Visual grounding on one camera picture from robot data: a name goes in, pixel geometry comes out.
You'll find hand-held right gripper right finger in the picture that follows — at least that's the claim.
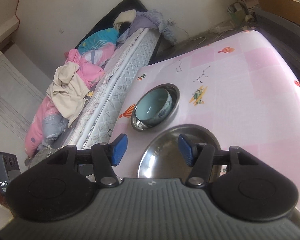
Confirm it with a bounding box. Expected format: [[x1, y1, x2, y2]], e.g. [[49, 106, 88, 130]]
[[178, 133, 259, 187]]

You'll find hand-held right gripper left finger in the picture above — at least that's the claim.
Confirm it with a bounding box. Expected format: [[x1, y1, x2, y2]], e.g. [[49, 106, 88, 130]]
[[46, 134, 128, 187]]

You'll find large deep steel plate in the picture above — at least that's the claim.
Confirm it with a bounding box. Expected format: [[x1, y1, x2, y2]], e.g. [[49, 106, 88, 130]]
[[138, 124, 222, 180]]

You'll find small steel bowl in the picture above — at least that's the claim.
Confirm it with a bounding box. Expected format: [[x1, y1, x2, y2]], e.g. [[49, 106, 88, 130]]
[[130, 83, 180, 132]]

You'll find teal ceramic bowl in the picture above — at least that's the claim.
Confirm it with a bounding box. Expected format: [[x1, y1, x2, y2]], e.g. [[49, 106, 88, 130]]
[[135, 88, 172, 127]]

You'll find shallow steel plate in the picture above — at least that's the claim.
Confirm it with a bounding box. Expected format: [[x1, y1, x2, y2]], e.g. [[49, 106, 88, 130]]
[[287, 206, 300, 233]]

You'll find grey speckled cloth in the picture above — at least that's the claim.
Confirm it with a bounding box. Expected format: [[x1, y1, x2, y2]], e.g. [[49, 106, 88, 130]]
[[27, 146, 62, 167]]

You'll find bed with quilted mattress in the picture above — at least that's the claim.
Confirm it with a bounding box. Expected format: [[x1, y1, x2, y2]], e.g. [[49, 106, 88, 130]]
[[62, 27, 159, 150]]

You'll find cream garment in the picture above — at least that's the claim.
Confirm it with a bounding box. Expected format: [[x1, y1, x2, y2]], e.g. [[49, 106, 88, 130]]
[[46, 61, 90, 120]]

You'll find pile of clothes and bedding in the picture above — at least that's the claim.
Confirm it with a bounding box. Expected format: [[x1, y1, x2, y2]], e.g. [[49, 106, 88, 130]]
[[24, 49, 115, 157]]

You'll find teal patterned quilt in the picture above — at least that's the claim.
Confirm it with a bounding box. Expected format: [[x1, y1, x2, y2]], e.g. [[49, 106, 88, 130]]
[[77, 28, 119, 54]]

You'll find black cloth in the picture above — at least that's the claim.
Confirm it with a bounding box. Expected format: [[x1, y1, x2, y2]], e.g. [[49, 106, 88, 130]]
[[119, 21, 133, 34]]

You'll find purple grey blanket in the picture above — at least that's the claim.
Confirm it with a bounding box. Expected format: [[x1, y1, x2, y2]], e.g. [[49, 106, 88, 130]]
[[116, 10, 178, 46]]

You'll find cream pillow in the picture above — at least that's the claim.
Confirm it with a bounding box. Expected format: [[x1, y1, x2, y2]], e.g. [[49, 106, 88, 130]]
[[113, 9, 137, 25]]

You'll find green paper bag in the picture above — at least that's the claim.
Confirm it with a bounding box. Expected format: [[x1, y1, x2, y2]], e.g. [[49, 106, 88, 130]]
[[227, 2, 248, 27]]

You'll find long flat cardboard box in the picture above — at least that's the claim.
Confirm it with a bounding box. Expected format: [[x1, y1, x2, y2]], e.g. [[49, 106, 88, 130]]
[[255, 0, 300, 30]]

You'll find white cable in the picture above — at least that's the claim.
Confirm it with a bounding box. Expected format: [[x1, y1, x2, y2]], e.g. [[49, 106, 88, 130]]
[[176, 22, 240, 45]]

